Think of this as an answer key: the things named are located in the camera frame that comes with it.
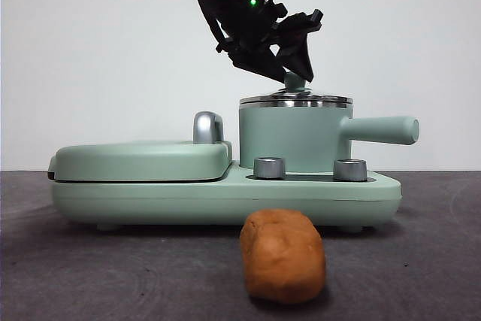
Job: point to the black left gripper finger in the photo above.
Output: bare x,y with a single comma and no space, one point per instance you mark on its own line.
263,63
300,58

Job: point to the glass lid with green knob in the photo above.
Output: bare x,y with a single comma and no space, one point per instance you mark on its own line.
295,82

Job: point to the brown potato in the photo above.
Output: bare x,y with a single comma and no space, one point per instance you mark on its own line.
282,257

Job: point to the mint green grill lid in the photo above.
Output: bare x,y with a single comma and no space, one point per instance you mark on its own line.
131,163

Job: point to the silver control knob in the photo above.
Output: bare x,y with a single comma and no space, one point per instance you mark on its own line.
349,170
269,168

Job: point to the mint green breakfast machine base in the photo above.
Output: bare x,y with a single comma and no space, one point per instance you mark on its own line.
188,200

